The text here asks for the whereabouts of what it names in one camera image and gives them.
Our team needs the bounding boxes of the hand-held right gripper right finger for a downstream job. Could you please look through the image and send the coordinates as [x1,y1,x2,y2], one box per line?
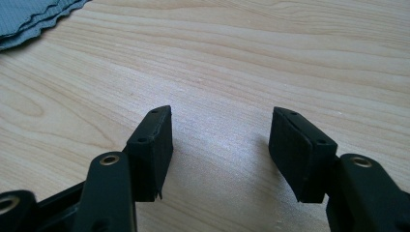
[268,105,338,205]

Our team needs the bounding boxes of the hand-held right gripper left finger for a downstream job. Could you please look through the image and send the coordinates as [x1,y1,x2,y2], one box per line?
[123,104,174,203]

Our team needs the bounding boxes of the grey cloth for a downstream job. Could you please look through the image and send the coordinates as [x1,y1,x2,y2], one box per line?
[0,0,93,52]

